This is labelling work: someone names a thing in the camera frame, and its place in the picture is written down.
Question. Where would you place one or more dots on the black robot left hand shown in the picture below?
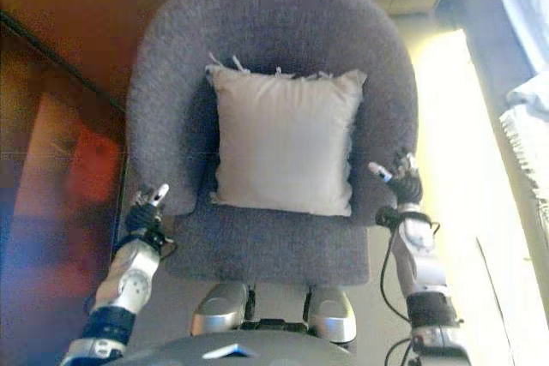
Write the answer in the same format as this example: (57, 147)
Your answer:
(141, 216)

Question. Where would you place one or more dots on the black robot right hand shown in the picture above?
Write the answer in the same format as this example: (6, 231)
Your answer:
(407, 186)

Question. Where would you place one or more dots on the white fringed cushion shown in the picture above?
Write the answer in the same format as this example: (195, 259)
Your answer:
(283, 139)

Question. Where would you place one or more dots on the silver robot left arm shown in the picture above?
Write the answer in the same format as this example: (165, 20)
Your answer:
(128, 280)

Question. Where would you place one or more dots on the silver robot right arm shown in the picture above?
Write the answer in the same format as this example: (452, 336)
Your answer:
(422, 271)

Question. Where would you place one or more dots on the glossy reflective cabinet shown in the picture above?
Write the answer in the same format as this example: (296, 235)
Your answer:
(51, 169)

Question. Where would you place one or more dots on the silver robot left foot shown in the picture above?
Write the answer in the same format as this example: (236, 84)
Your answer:
(218, 306)

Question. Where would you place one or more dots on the silver robot foot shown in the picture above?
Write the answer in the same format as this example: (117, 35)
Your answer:
(218, 306)
(332, 310)

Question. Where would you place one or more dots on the white fringed blanket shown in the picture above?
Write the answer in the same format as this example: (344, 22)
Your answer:
(527, 134)

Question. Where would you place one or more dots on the silver robot right foot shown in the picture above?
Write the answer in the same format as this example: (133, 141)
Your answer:
(332, 310)

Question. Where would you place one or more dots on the beige upholstered bed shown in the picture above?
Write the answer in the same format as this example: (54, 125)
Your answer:
(493, 40)

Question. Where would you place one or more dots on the grey robot torso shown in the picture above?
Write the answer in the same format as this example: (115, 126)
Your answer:
(279, 357)

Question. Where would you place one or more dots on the grey fabric tub armchair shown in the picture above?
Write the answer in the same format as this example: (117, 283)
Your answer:
(279, 19)

